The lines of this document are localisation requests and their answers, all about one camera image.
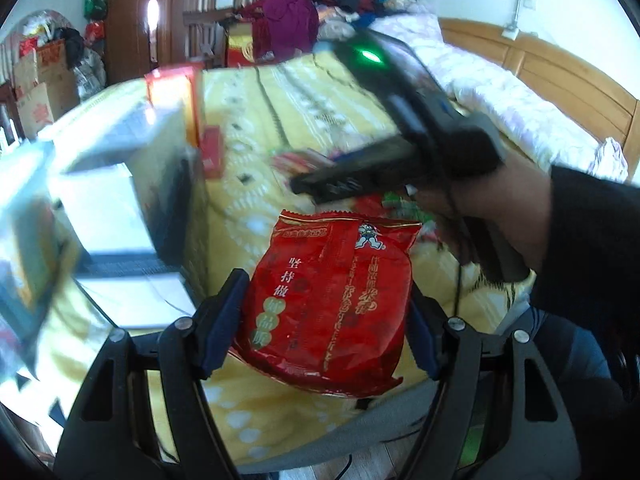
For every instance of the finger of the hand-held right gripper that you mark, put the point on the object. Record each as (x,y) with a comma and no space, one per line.
(360,172)

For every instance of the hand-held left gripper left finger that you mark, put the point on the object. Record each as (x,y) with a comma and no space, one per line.
(225,320)

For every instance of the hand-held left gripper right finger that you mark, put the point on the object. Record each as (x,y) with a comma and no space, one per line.
(422,341)

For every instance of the pile of snack packets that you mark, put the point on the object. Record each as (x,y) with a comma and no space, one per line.
(400,205)

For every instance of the red snack packet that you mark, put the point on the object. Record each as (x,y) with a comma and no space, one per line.
(325,300)

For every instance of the person's right forearm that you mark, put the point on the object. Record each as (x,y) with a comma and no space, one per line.
(595,240)

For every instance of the person's right hand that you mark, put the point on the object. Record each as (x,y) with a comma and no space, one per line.
(520,210)

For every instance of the person's jeans leg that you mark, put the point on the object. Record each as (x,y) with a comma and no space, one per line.
(570,345)

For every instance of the wooden headboard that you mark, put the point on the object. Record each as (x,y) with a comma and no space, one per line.
(565,70)

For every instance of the small red box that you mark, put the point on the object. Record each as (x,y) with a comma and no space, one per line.
(211,152)

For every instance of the red gift box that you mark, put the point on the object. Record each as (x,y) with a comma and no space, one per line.
(242,50)

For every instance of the purple clothing pile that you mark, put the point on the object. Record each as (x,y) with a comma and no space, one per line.
(287,17)

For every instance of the large white box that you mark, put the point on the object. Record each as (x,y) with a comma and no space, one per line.
(130,170)

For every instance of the tall red box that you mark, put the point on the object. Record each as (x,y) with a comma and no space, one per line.
(172,95)

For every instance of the wooden chair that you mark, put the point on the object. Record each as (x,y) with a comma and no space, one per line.
(205,37)

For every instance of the white printed plastic bag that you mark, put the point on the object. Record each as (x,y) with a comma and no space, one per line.
(90,75)

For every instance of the large cardboard box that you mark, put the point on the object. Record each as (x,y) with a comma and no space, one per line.
(42,107)

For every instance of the red hanging bag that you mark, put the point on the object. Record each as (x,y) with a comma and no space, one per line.
(95,34)

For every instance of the small cardboard box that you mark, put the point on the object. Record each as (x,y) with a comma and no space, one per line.
(50,62)

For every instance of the green hanging bag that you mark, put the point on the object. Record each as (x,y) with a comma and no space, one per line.
(95,1)

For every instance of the white wall socket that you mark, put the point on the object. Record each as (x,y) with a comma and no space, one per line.
(511,32)

